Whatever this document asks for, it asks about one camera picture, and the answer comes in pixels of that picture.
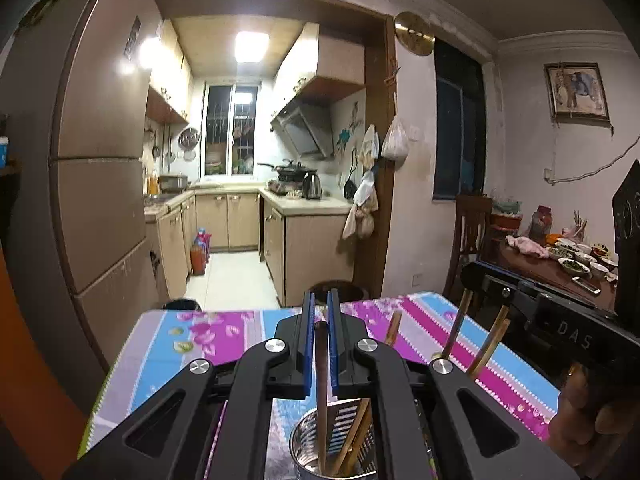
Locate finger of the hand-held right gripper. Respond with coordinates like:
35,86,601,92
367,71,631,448
460,261,618,322

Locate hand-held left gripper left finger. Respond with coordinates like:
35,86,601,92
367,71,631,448
62,292,321,480

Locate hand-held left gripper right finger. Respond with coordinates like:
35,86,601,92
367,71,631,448
327,288,581,480

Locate dark-tipped bamboo chopstick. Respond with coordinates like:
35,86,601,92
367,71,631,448
312,321,332,476

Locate group of wooden chopsticks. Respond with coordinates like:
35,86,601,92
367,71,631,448
330,304,512,478

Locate blue perforated utensil holder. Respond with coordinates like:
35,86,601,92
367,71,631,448
289,395,381,480

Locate person's right hand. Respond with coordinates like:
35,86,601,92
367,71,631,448
549,364,640,480

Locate dark wooden side table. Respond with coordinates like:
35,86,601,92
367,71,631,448
475,235,618,313

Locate pink cloth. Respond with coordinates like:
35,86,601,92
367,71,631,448
505,235,551,261

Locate wooden chair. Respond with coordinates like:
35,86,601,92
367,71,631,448
442,194,495,306

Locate red bowl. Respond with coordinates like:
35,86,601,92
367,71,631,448
489,214,524,232

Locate red glass jar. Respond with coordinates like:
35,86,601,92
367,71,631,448
529,205,555,243

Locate group of food bowls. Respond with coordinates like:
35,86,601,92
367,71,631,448
545,239,621,282

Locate floral striped tablecloth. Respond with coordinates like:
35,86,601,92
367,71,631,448
85,292,562,480

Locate beige kitchen base cabinets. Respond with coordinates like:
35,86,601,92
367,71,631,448
145,185,357,307

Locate bottles on kitchen floor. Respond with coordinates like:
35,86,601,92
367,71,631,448
190,228,212,277

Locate hanging cloth bags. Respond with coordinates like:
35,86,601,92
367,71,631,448
342,124,381,241

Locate steel kettle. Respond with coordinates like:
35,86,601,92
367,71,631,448
301,172,323,200

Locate black hanging spatula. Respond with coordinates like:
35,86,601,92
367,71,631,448
342,147,359,201

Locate dark room window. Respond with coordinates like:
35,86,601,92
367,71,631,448
433,37,488,202

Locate black wok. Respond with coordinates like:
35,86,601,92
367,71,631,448
257,159,318,181

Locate white hanging plastic bag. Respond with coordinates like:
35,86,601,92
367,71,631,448
381,115,410,163

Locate steel cooking pot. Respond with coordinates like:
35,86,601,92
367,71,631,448
157,174,192,193

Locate steel range hood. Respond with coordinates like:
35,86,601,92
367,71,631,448
270,97,335,161

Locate framed elephant picture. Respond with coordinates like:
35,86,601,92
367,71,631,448
544,62,612,122

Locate barred kitchen window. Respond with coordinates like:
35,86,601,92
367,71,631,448
204,80,262,177

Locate orange wooden cabinet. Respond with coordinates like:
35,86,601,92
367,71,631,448
0,250,93,461

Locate grey refrigerator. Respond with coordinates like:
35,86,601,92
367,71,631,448
0,0,168,366

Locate square ceiling light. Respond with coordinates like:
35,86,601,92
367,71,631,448
234,31,271,63

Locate fridge sticker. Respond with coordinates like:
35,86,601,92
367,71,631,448
123,16,142,61

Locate white wall cable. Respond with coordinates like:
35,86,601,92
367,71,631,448
542,142,640,186

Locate flower wall sticker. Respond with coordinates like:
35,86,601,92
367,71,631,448
336,101,365,158

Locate brown door frame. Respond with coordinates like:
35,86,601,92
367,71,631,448
152,0,401,301

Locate gold round wall clock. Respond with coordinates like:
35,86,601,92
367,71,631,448
394,11,435,57

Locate beige wall cabinet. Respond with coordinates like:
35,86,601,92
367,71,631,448
146,20,193,126
272,22,366,106

